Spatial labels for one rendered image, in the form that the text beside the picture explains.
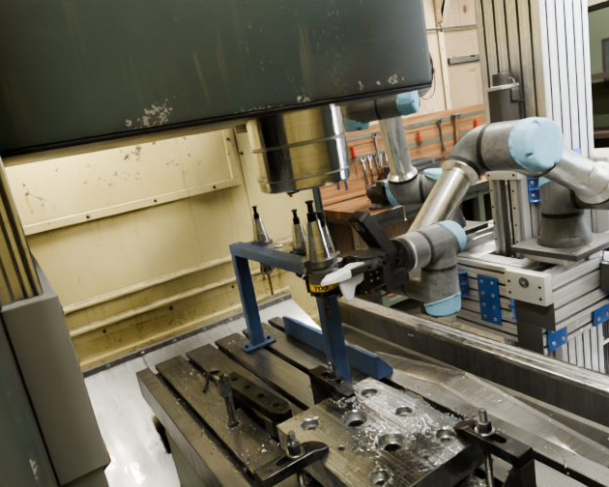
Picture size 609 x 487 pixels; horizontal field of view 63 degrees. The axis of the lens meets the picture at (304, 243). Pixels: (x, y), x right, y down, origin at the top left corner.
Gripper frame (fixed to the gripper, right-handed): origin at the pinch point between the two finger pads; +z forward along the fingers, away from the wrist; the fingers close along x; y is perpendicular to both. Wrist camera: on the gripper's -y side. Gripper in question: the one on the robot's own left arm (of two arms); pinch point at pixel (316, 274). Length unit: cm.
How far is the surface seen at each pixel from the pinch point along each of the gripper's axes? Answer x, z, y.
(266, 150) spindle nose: -2.4, 6.5, -23.1
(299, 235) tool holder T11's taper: 31.3, -15.8, -0.3
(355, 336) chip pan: 82, -62, 59
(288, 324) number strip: 57, -21, 32
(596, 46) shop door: 198, -466, -50
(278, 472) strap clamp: -8.5, 18.1, 25.5
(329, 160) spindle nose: -8.1, -1.0, -19.8
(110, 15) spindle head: -13, 28, -41
